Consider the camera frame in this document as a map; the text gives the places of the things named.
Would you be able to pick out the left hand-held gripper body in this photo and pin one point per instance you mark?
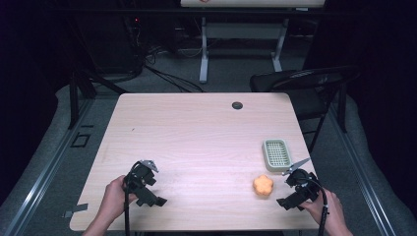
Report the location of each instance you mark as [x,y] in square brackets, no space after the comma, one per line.
[141,177]

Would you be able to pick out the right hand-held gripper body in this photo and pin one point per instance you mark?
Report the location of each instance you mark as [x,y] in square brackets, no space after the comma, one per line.
[303,185]

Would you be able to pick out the orange flower-shaped soap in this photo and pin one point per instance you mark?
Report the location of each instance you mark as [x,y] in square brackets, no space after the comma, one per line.
[263,185]

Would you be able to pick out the green soap dish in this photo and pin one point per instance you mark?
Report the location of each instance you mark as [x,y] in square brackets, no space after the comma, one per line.
[276,154]

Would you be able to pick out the person's right hand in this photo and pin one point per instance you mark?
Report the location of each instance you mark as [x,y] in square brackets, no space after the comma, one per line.
[323,209]

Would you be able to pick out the person's left hand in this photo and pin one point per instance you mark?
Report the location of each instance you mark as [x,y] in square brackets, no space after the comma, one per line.
[114,196]

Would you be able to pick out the grey tape strip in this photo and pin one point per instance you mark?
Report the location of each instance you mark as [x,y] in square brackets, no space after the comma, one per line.
[76,209]

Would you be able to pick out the black tape square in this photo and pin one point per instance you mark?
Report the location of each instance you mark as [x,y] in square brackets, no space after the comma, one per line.
[80,140]

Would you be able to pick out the black folding chair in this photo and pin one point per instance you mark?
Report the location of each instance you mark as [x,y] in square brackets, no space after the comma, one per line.
[305,85]

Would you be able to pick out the black metal stand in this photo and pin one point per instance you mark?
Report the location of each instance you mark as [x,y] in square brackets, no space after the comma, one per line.
[74,98]

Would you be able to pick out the round grey table grommet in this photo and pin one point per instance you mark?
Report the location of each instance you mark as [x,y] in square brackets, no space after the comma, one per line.
[237,105]

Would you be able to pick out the white-legged desk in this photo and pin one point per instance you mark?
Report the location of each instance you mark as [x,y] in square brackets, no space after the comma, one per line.
[204,49]

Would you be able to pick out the aluminium floor rail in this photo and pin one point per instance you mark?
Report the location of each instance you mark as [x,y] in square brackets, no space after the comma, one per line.
[49,167]
[364,177]

